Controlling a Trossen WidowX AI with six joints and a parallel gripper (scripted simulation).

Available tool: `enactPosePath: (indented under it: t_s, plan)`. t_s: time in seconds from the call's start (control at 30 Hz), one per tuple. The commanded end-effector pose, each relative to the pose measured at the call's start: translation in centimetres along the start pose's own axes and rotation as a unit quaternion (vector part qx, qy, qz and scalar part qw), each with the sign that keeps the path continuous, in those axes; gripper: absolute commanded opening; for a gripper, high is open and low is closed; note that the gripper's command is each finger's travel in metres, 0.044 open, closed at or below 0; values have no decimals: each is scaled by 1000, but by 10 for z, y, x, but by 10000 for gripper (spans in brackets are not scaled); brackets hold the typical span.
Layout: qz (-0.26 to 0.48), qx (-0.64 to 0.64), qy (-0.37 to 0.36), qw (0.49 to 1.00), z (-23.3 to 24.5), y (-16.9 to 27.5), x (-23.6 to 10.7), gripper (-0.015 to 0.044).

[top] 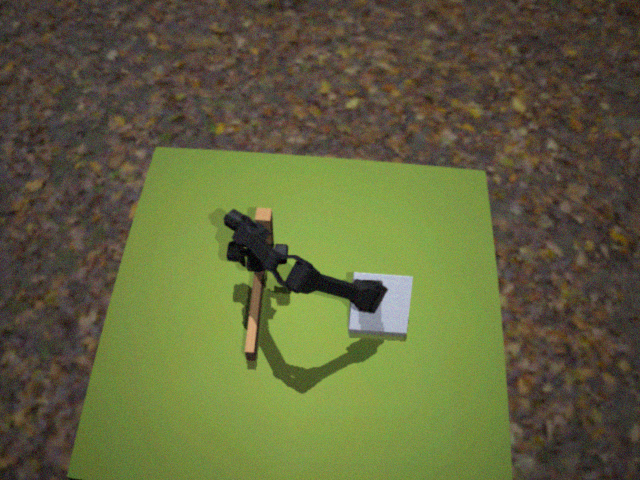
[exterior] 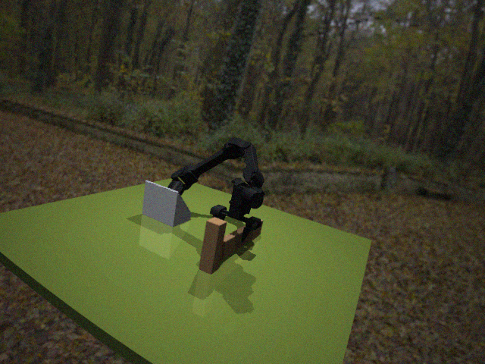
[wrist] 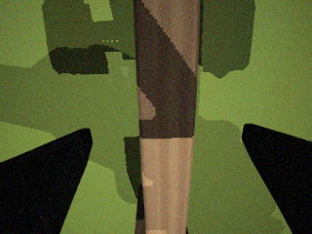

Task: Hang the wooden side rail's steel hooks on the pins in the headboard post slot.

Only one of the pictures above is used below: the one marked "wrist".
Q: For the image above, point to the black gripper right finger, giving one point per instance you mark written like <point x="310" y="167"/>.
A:
<point x="285" y="164"/>

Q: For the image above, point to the light brown wooden board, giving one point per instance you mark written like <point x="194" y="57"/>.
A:
<point x="167" y="55"/>

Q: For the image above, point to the dark brown wooden post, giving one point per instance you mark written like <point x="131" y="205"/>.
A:
<point x="140" y="221"/>

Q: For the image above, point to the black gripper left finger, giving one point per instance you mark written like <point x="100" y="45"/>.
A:
<point x="37" y="187"/>

